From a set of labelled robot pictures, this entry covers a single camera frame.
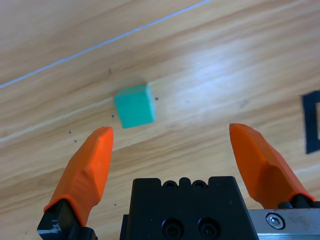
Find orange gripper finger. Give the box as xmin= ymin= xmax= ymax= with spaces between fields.
xmin=36 ymin=126 xmax=115 ymax=240
xmin=228 ymin=122 xmax=320 ymax=210

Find green cube block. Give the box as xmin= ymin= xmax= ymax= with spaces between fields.
xmin=113 ymin=83 xmax=156 ymax=130

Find black tape square outline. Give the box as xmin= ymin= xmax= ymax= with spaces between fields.
xmin=301 ymin=90 xmax=320 ymax=155

